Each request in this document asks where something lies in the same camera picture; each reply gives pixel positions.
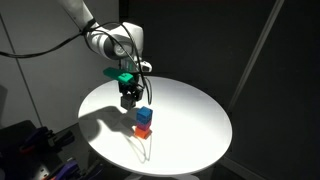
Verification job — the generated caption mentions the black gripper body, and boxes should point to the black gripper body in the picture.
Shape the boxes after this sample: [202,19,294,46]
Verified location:
[118,82,144,99]

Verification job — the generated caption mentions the grey building block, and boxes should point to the grey building block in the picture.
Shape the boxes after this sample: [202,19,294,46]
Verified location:
[121,95,136,110]

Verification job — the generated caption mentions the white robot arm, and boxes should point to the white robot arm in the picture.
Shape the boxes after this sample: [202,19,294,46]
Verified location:
[58,0,152,110]

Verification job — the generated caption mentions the blue building block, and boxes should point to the blue building block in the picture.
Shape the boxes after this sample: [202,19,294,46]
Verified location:
[136,106,153,124]

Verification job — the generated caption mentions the magenta building block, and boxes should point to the magenta building block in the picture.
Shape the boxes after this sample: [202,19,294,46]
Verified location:
[136,121,152,131]

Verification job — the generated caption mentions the orange building block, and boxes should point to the orange building block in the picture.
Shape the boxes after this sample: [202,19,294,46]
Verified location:
[134,127,151,139]

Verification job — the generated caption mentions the round white table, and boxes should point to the round white table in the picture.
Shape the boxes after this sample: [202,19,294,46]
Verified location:
[78,76,232,180]

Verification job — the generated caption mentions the purple clamp lower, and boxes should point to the purple clamp lower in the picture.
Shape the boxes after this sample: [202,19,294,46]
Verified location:
[48,160,78,180]

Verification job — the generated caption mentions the purple clamp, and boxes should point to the purple clamp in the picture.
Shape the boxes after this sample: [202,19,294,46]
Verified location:
[19,127,50,153]
[48,160,78,180]

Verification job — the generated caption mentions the purple clamp upper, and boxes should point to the purple clamp upper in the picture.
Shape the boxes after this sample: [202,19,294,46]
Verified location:
[19,127,50,153]

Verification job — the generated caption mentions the perforated metal plate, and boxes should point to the perforated metal plate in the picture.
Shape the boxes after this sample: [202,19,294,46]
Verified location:
[32,168,50,180]

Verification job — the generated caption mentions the grey diagonal pole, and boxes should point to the grey diagonal pole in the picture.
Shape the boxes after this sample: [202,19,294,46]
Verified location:
[227,0,285,112]

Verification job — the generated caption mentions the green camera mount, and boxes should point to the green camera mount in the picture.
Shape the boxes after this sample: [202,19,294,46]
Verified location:
[103,67,133,84]

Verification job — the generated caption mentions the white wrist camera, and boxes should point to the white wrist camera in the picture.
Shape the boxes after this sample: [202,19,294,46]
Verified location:
[139,61,152,72]

